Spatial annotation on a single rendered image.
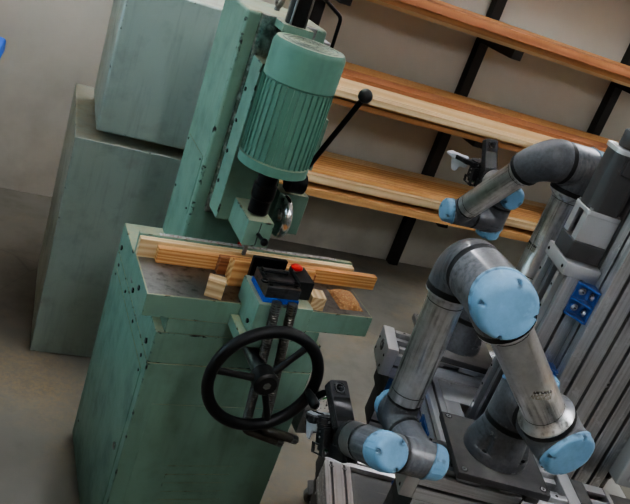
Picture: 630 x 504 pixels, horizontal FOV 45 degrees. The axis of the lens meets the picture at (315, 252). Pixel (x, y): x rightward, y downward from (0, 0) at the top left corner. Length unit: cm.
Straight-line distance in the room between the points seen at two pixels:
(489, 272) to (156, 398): 95
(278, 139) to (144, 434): 82
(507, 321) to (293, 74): 74
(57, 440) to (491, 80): 318
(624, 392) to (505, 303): 75
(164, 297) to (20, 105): 253
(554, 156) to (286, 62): 75
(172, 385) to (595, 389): 103
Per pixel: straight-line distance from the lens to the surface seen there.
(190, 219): 208
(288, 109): 174
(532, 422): 160
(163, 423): 200
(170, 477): 213
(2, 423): 274
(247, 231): 187
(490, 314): 133
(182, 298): 178
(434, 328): 151
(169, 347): 186
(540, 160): 206
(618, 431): 210
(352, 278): 210
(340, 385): 165
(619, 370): 198
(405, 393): 159
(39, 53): 410
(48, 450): 266
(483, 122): 421
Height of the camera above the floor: 176
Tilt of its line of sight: 22 degrees down
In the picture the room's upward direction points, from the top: 20 degrees clockwise
